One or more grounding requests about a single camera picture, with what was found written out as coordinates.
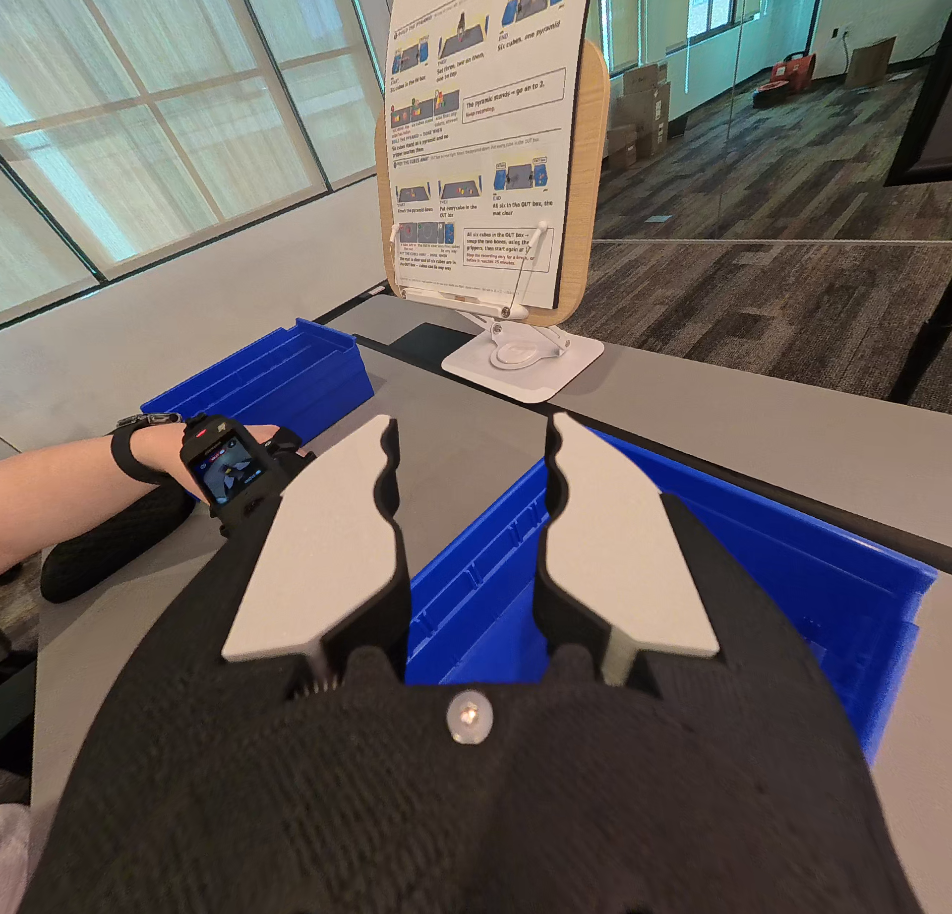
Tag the red floor machine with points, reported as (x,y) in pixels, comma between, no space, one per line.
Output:
(788,77)

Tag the small cardboard box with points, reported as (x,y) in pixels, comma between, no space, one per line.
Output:
(622,148)

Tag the person's left forearm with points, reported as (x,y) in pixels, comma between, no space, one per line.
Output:
(59,497)

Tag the printed instruction sheet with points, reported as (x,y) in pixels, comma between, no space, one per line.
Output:
(491,110)

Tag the black oval pad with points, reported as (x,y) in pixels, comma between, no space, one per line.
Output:
(111,542)

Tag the tall cardboard box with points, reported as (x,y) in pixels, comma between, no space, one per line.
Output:
(647,107)

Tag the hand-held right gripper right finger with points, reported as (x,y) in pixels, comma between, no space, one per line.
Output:
(625,572)

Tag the person's left hand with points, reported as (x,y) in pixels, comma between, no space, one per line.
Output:
(163,453)

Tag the black wristband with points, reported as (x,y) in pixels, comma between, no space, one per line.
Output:
(123,453)

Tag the brown cardboard box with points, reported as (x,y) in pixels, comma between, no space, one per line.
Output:
(870,62)

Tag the large grid window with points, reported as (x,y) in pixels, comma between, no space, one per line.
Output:
(149,110)

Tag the blue plastic bin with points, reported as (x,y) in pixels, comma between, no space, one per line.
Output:
(260,386)
(781,572)

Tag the dark desk foot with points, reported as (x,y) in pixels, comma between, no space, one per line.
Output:
(15,706)

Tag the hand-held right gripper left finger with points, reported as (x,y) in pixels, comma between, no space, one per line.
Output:
(320,572)

